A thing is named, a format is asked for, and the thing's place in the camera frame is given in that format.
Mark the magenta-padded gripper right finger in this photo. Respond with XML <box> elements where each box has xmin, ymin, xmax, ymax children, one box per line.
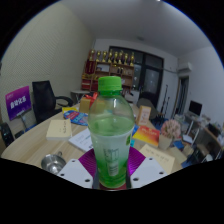
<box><xmin>126</xmin><ymin>146</ymin><xmax>169</xmax><ymax>189</ymax></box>

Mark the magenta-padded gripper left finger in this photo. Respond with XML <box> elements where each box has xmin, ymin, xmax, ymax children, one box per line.
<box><xmin>56</xmin><ymin>148</ymin><xmax>98</xmax><ymax>189</ymax></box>

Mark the green drink bottle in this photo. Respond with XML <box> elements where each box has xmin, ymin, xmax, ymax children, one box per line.
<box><xmin>87</xmin><ymin>75</ymin><xmax>136</xmax><ymax>190</ymax></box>

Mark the beige notebook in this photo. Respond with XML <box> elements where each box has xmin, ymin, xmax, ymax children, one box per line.
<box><xmin>139</xmin><ymin>143</ymin><xmax>176</xmax><ymax>175</ymax></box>

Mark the small steel cup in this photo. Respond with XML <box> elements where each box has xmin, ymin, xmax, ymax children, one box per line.
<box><xmin>40</xmin><ymin>151</ymin><xmax>67</xmax><ymax>175</ymax></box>

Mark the white booklet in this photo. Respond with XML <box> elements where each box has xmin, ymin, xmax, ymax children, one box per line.
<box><xmin>68</xmin><ymin>128</ymin><xmax>94</xmax><ymax>153</ymax></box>

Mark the orange book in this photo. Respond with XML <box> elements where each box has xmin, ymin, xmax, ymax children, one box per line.
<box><xmin>132</xmin><ymin>125</ymin><xmax>160</xmax><ymax>148</ymax></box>

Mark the pink flower pot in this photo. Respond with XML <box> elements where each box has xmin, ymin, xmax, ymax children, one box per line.
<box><xmin>158</xmin><ymin>119</ymin><xmax>182</xmax><ymax>151</ymax></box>

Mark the cream book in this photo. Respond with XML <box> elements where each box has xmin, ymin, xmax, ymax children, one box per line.
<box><xmin>45</xmin><ymin>118</ymin><xmax>73</xmax><ymax>141</ymax></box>

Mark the upright yellow card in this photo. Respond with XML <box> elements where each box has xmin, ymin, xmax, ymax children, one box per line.
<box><xmin>135</xmin><ymin>105</ymin><xmax>152</xmax><ymax>127</ymax></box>

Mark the blue red booklet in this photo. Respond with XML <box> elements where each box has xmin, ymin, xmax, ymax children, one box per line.
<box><xmin>63</xmin><ymin>109</ymin><xmax>90</xmax><ymax>127</ymax></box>

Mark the yellow gift box red ribbon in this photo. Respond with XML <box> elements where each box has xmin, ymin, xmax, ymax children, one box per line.
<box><xmin>78</xmin><ymin>92</ymin><xmax>99</xmax><ymax>114</ymax></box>

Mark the wooden desk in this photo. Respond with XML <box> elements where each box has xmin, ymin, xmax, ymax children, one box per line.
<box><xmin>184</xmin><ymin>113</ymin><xmax>224</xmax><ymax>161</ymax></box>

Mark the black microphone stand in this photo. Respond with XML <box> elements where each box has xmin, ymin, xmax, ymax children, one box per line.
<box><xmin>160</xmin><ymin>84</ymin><xmax>171</xmax><ymax>116</ymax></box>

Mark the black computer monitor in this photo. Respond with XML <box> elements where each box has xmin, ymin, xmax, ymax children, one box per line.
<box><xmin>188</xmin><ymin>100</ymin><xmax>203</xmax><ymax>118</ymax></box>

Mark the black trash can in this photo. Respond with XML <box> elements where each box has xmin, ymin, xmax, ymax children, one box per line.
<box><xmin>0</xmin><ymin>122</ymin><xmax>15</xmax><ymax>148</ymax></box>

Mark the black office chair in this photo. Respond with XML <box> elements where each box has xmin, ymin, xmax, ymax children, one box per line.
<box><xmin>31</xmin><ymin>80</ymin><xmax>74</xmax><ymax>125</ymax></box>

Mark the small white side table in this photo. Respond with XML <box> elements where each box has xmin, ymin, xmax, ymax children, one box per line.
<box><xmin>69</xmin><ymin>89</ymin><xmax>91</xmax><ymax>104</ymax></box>

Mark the purple sign board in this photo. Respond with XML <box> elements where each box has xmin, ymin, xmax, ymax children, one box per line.
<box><xmin>4</xmin><ymin>85</ymin><xmax>33</xmax><ymax>122</ymax></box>

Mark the black framed glass door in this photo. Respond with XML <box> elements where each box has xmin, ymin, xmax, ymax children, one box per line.
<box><xmin>108</xmin><ymin>45</ymin><xmax>165</xmax><ymax>109</ymax></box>

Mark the wooden shelf unit with trophies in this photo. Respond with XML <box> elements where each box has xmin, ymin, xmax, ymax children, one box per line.
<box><xmin>80</xmin><ymin>49</ymin><xmax>136</xmax><ymax>93</ymax></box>

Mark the white air conditioner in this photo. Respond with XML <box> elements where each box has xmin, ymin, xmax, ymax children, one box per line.
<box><xmin>177</xmin><ymin>61</ymin><xmax>194</xmax><ymax>72</ymax></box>

